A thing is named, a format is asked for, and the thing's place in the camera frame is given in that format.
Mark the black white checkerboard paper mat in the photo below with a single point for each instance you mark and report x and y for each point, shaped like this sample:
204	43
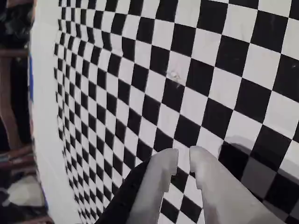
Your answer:
163	93

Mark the brown wooden chair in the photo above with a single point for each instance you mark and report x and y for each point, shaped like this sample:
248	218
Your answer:
5	93

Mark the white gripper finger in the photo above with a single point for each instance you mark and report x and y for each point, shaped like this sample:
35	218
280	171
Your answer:
154	186
222	198

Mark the blue tape strip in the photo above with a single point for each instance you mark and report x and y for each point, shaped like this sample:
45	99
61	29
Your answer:
30	77

